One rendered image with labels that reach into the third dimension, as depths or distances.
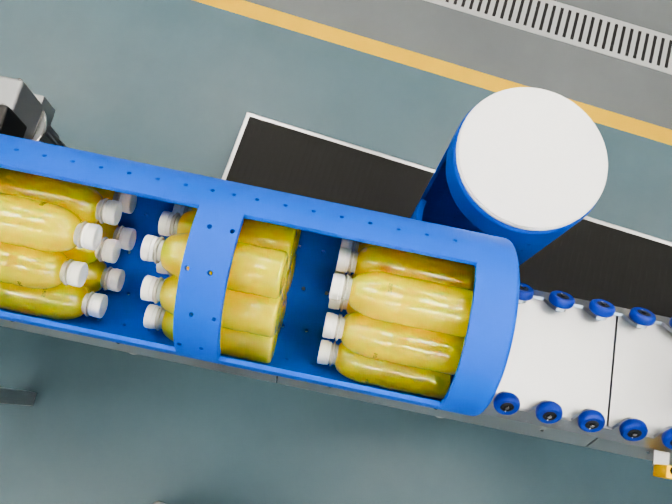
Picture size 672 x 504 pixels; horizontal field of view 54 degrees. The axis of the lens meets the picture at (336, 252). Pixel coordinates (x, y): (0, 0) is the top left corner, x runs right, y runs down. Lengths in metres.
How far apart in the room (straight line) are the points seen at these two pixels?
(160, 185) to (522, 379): 0.72
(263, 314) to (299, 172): 1.17
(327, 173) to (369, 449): 0.87
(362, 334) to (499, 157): 0.44
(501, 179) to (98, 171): 0.67
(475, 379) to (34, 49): 2.08
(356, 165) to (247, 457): 0.97
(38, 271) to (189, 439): 1.17
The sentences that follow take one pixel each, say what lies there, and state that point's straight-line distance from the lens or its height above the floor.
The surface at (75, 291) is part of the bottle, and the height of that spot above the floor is 1.08.
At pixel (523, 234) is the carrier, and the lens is 1.23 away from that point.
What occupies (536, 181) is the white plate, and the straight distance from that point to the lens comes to 1.24.
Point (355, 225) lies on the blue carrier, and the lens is 0.97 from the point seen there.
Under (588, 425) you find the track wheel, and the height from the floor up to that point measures 0.96.
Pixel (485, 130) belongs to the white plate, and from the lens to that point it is 1.25.
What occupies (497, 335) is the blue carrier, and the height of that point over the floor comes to 1.23.
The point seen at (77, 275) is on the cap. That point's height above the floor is 1.13.
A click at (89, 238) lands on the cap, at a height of 1.18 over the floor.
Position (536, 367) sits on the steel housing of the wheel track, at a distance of 1.28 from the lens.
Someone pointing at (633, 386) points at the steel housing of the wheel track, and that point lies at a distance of 1.35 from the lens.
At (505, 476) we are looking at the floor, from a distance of 2.23.
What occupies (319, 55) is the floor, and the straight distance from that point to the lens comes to 2.49.
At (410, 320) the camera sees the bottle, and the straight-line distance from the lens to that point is 0.97.
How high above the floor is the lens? 2.13
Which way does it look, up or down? 75 degrees down
